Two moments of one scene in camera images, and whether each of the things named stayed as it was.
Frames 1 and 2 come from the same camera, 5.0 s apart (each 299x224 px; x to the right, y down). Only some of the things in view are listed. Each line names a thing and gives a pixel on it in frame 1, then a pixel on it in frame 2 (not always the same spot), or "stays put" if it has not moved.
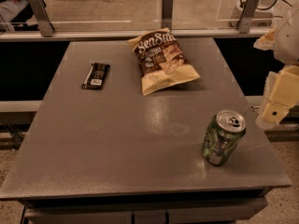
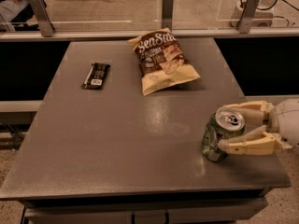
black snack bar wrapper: x=95 y=75 stays put
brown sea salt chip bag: x=162 y=62 stays put
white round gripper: x=288 y=39 -> x=289 y=121
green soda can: x=222 y=135 stays put
